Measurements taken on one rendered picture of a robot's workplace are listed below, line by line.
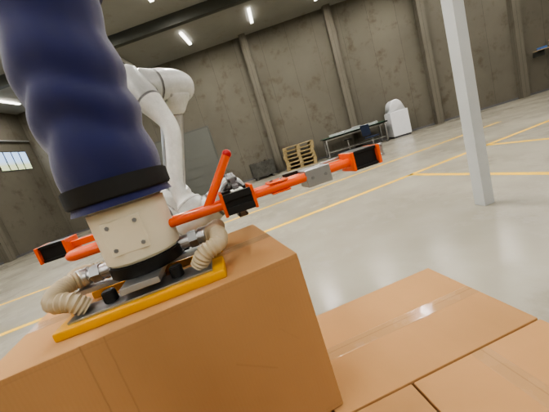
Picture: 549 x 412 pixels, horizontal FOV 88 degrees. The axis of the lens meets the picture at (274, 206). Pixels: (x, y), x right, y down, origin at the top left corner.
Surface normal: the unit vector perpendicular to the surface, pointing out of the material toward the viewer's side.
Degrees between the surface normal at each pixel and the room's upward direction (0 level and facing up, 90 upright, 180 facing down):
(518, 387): 0
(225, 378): 90
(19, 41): 88
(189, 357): 90
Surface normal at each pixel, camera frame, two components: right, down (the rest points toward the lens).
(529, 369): -0.29, -0.94
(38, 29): 0.36, -0.16
